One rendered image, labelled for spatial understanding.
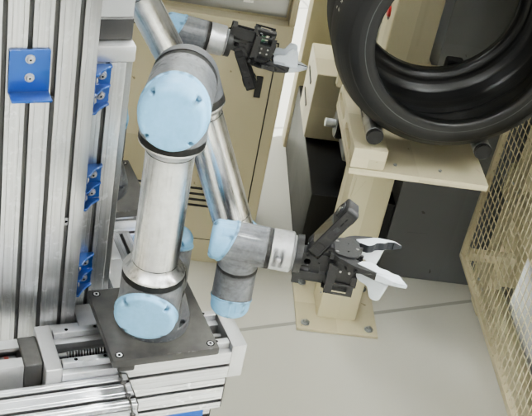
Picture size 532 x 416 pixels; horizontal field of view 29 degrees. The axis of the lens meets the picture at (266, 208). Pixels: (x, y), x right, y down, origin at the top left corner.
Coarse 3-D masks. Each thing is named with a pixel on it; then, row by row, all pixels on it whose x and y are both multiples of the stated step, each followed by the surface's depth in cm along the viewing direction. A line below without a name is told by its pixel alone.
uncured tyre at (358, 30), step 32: (352, 0) 237; (384, 0) 233; (352, 32) 239; (512, 32) 270; (352, 64) 243; (384, 64) 274; (480, 64) 275; (512, 64) 273; (352, 96) 251; (384, 96) 247; (416, 96) 276; (448, 96) 277; (480, 96) 274; (512, 96) 266; (384, 128) 257; (416, 128) 253; (448, 128) 252; (480, 128) 253; (512, 128) 258
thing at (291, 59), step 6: (276, 54) 252; (282, 54) 252; (288, 54) 252; (294, 54) 252; (276, 60) 253; (282, 60) 253; (288, 60) 253; (294, 60) 253; (288, 66) 253; (294, 66) 254; (300, 66) 255; (288, 72) 254; (294, 72) 255
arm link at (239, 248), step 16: (224, 224) 184; (240, 224) 184; (224, 240) 182; (240, 240) 183; (256, 240) 183; (272, 240) 183; (208, 256) 185; (224, 256) 183; (240, 256) 183; (256, 256) 183; (240, 272) 185
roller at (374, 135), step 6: (366, 120) 262; (372, 120) 261; (366, 126) 260; (372, 126) 258; (378, 126) 258; (366, 132) 258; (372, 132) 257; (378, 132) 257; (366, 138) 258; (372, 138) 258; (378, 138) 258
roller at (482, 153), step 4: (484, 140) 262; (472, 144) 263; (476, 144) 261; (480, 144) 260; (484, 144) 260; (488, 144) 261; (472, 148) 263; (476, 148) 261; (480, 148) 260; (484, 148) 260; (488, 148) 260; (476, 152) 261; (480, 152) 261; (484, 152) 261; (488, 152) 261; (476, 156) 262; (480, 156) 262; (484, 156) 262; (488, 156) 262
